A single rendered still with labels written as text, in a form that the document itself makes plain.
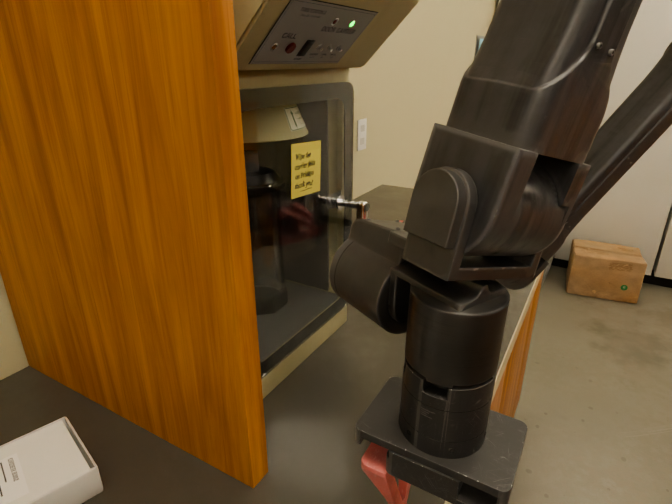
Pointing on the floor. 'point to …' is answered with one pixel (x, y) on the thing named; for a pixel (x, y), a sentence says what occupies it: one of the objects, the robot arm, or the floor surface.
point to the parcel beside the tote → (605, 271)
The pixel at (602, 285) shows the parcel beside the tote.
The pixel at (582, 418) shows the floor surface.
